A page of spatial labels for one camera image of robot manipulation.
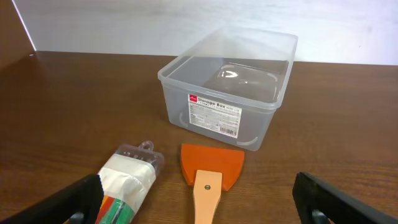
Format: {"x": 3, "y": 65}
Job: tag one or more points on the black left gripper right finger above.
{"x": 319, "y": 202}

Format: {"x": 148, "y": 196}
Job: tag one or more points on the clear case of coloured bits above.
{"x": 126, "y": 179}

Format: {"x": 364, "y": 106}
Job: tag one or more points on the clear plastic storage box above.
{"x": 229, "y": 85}

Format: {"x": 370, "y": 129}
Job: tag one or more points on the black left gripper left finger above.
{"x": 79, "y": 202}

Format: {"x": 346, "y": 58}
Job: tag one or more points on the orange scraper with wooden handle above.
{"x": 209, "y": 170}

